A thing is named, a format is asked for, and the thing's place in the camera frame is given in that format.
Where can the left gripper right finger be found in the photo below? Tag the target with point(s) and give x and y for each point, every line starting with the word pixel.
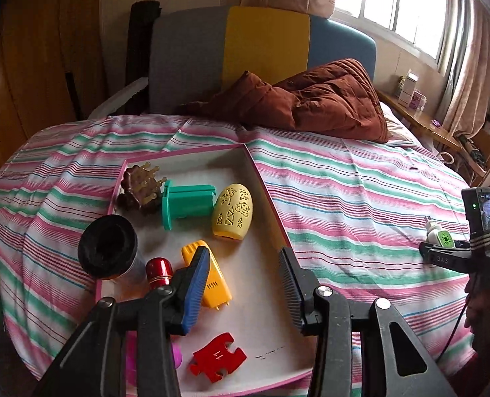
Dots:
pixel 394 360

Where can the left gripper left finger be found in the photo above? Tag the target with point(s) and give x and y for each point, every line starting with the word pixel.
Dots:
pixel 93 360

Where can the white green plug-in device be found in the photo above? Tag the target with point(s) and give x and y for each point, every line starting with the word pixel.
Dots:
pixel 436 235

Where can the magenta plastic cup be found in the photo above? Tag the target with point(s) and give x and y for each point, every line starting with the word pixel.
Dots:
pixel 131 357

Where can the red metal capsule bottle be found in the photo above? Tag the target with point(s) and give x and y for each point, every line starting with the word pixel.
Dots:
pixel 159 272

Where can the black lid grey jar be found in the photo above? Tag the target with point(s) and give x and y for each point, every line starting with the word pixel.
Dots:
pixel 108 250

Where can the red puzzle piece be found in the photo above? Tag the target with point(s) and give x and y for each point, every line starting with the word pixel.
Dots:
pixel 216 359

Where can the orange plastic toy piece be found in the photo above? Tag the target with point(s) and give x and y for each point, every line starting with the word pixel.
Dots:
pixel 217 292

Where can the yellow perforated egg case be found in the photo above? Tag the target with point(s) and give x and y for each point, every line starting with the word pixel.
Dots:
pixel 232 213

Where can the brown massage comb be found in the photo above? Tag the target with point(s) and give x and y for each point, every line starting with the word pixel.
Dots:
pixel 141 190

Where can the person's right hand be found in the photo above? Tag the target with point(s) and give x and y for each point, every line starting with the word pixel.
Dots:
pixel 478 314

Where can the wooden side shelf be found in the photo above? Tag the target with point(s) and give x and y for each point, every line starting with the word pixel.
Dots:
pixel 475 153

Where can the striped bed sheet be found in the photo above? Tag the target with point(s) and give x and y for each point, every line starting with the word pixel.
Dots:
pixel 354 212

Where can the purple small box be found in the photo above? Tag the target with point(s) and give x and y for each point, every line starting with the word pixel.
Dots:
pixel 418 101

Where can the white carton box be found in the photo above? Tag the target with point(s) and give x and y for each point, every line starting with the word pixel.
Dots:
pixel 407 88

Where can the brown quilted blanket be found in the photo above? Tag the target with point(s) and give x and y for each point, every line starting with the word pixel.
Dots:
pixel 336 99

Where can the pink rimmed white tray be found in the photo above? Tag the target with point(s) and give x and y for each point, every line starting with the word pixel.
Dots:
pixel 257 316

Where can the window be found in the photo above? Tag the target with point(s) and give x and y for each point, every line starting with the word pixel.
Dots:
pixel 433 29

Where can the grey yellow blue headboard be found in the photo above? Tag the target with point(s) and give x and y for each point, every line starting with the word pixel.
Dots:
pixel 196 53

